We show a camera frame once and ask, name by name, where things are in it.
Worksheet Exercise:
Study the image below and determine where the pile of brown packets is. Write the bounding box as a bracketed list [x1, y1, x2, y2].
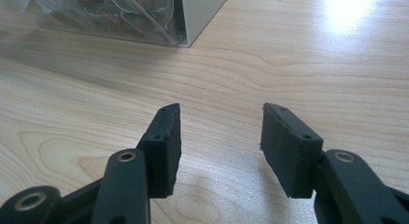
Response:
[64, 0, 177, 34]

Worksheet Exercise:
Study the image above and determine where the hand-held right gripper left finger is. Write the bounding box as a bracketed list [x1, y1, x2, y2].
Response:
[136, 102, 182, 199]

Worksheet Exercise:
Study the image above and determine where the white drawer cabinet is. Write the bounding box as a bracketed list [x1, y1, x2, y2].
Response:
[0, 0, 233, 48]

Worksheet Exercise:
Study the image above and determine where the clear drawer with brown packets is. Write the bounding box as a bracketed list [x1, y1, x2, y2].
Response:
[0, 0, 188, 46]

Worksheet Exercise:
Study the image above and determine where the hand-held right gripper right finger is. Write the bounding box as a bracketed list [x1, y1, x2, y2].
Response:
[259, 102, 324, 199]

